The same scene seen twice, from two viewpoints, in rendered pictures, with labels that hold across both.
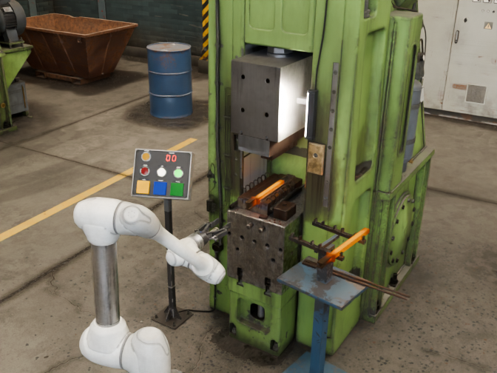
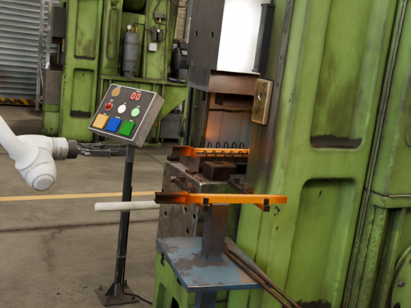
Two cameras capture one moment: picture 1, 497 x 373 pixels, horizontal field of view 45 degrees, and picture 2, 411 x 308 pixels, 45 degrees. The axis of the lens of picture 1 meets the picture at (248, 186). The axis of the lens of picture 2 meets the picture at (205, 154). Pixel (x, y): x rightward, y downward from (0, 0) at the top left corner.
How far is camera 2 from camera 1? 1.94 m
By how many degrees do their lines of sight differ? 31
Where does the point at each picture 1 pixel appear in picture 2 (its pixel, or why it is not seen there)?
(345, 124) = (296, 48)
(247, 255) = (170, 223)
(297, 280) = (177, 247)
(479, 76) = not seen: outside the picture
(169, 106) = not seen: hidden behind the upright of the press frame
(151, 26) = not seen: hidden behind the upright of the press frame
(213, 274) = (30, 171)
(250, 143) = (196, 75)
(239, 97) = (196, 18)
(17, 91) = (175, 120)
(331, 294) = (197, 271)
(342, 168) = (286, 115)
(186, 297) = (150, 286)
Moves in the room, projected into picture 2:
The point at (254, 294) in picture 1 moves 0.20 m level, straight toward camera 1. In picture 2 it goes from (170, 279) to (142, 294)
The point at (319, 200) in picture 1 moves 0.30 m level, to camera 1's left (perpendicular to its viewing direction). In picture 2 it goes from (259, 164) to (196, 149)
